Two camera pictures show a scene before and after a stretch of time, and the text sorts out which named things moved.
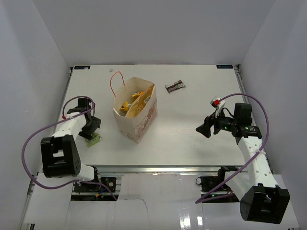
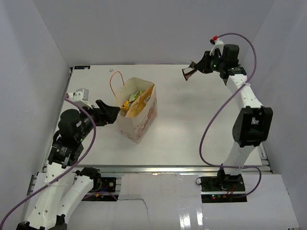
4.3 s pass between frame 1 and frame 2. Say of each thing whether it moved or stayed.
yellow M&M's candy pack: stayed
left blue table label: stayed
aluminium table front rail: stayed
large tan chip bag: stayed
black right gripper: moved
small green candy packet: moved
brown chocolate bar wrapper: moved
